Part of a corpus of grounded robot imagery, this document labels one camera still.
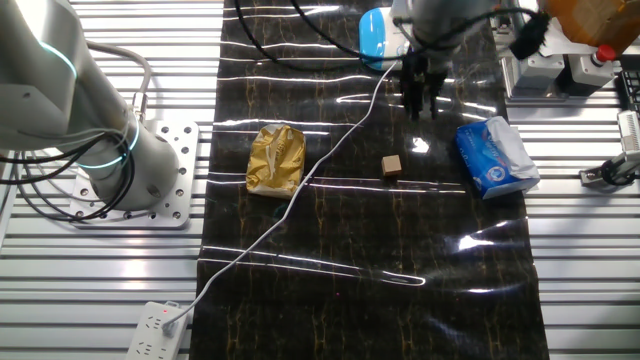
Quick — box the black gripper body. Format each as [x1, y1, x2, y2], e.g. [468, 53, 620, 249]
[399, 52, 450, 95]

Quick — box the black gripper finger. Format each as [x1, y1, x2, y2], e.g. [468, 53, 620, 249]
[425, 82, 442, 120]
[402, 82, 421, 122]

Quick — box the blue white desk lamp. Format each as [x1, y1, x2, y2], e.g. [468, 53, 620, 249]
[358, 0, 415, 72]

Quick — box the emergency stop button box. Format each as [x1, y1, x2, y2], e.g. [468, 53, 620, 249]
[564, 43, 617, 97]

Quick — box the small brown wooden cube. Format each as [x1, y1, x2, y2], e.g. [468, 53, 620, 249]
[380, 154, 404, 178]

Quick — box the blue tissue pack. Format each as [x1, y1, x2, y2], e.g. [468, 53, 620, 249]
[453, 115, 542, 200]

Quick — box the black marble pattern mat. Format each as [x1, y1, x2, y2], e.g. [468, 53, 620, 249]
[189, 0, 550, 360]

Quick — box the white paper sheet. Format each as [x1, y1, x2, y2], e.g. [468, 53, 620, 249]
[539, 18, 597, 57]

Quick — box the gold snack bag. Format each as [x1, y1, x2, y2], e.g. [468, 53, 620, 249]
[245, 123, 307, 200]

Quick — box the brown cardboard box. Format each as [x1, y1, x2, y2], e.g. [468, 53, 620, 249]
[542, 0, 640, 56]

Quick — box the black keyboard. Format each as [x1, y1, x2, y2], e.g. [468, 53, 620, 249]
[615, 68, 640, 114]

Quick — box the silver robot mounting plate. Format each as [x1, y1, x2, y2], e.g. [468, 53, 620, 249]
[68, 119, 200, 230]

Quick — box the white power strip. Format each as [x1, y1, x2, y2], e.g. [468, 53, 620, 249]
[124, 299, 190, 360]

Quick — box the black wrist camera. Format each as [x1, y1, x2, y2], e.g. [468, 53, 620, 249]
[508, 12, 551, 61]

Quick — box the white lamp power cable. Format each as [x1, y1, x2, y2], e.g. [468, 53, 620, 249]
[162, 59, 401, 337]

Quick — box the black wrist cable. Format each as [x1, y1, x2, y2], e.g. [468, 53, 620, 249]
[233, 0, 541, 72]

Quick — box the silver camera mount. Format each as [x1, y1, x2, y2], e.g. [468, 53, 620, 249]
[578, 109, 640, 189]

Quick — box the grey robot hose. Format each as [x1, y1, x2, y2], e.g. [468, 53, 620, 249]
[84, 40, 153, 124]

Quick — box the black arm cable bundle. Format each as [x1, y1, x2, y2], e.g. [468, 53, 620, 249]
[0, 127, 137, 224]

